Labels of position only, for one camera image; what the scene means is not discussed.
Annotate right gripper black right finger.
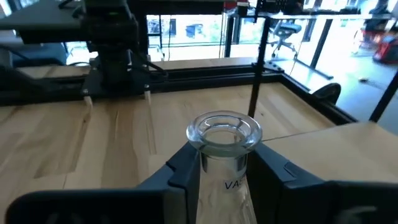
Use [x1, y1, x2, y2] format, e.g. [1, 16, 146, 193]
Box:
[247, 141, 398, 224]

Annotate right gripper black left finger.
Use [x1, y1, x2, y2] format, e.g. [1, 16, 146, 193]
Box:
[5, 141, 202, 224]

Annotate clear conical glass vase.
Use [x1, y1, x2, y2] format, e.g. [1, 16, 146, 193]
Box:
[185, 110, 264, 224]

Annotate wooden shelf with black legs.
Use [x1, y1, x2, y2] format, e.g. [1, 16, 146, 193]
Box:
[247, 15, 398, 184]

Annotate black table clamp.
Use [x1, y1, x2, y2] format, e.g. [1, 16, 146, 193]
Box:
[312, 82, 342, 106]

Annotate dark desk black legs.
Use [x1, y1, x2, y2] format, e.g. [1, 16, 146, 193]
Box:
[222, 11, 398, 80]

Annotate blue grey office chair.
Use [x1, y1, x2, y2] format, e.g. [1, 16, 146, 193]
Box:
[267, 19, 303, 60]

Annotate grey desk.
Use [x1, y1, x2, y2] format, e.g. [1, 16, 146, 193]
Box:
[0, 0, 94, 68]

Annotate black aluminium table frame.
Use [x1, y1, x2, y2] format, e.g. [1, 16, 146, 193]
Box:
[0, 63, 358, 125]

